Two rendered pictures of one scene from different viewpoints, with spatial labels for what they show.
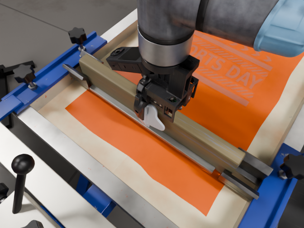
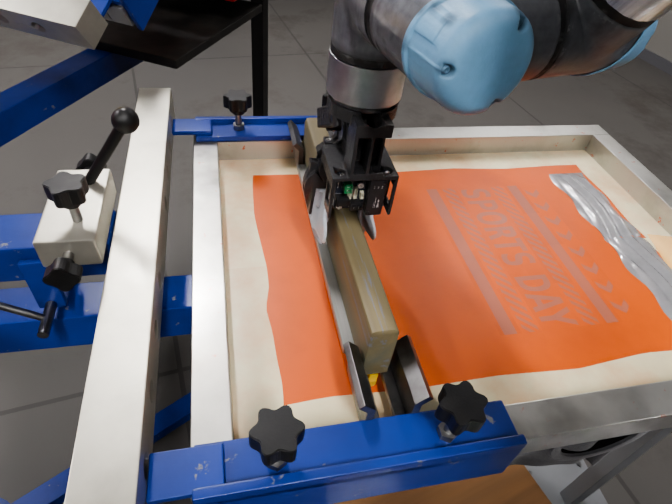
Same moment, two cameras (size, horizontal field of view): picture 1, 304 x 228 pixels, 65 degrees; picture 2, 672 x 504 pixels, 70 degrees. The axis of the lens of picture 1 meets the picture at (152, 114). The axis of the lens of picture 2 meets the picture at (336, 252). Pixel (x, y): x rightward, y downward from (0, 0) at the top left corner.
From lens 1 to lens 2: 0.30 m
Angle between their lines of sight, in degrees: 26
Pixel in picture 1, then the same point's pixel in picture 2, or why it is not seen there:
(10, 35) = not seen: hidden behind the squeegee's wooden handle
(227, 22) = (384, 24)
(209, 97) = (454, 285)
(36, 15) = not seen: hidden behind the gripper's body
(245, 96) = (520, 323)
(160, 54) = (336, 76)
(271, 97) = (566, 355)
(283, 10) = (429, 13)
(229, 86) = (506, 293)
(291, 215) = not seen: outside the picture
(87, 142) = (238, 221)
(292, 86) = (629, 369)
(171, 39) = (349, 53)
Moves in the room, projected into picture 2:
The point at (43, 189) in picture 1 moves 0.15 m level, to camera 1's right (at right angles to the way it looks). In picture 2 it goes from (133, 200) to (213, 264)
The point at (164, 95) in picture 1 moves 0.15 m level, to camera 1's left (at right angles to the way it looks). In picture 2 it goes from (334, 163) to (237, 107)
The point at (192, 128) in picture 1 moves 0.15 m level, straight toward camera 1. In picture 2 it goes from (357, 255) to (225, 299)
